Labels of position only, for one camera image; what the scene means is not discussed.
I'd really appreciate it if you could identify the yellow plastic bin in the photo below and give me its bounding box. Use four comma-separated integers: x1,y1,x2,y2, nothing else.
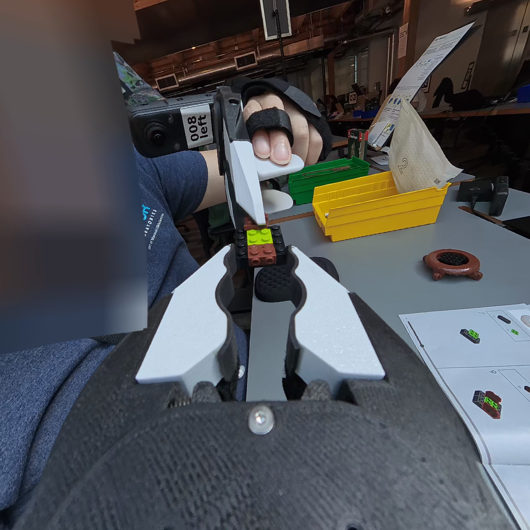
312,171,452,243

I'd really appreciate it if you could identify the black toy brick assembly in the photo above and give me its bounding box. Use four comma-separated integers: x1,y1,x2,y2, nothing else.
234,225,287,269

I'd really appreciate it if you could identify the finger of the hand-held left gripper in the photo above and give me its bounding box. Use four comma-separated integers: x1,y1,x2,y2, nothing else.
226,140,267,227

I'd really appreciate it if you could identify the white printed sheet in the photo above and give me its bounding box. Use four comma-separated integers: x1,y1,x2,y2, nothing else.
369,21,477,150

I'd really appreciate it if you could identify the white instruction booklet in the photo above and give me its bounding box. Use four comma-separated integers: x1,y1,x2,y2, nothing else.
398,304,530,530

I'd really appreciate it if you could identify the brown round toy pot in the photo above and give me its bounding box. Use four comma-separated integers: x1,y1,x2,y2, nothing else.
422,248,484,281

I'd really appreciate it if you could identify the black chair armrest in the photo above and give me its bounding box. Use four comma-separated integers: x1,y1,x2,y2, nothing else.
253,257,341,304

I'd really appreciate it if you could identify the cream paper bag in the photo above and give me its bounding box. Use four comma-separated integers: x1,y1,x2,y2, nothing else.
388,97,463,194

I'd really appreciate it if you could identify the black power adapter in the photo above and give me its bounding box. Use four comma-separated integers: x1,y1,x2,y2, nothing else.
457,176,510,217

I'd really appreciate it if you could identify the green plastic bin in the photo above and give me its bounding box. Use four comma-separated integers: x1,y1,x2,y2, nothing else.
288,157,370,205

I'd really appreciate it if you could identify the person's blue shirt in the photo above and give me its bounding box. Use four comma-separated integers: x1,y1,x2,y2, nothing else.
0,147,249,512

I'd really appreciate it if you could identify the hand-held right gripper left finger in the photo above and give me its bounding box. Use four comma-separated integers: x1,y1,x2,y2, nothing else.
136,244,241,391

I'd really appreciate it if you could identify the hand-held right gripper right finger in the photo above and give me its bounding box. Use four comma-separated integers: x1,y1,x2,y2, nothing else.
283,245,386,392

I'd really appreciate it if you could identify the red and green box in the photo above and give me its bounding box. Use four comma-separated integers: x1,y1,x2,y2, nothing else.
347,128,370,161

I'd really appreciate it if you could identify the person's left hand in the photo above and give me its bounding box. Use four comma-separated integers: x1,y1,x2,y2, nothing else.
242,92,325,166

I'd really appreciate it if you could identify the long wooden table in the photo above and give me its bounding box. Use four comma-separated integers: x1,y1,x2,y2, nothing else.
327,104,530,123

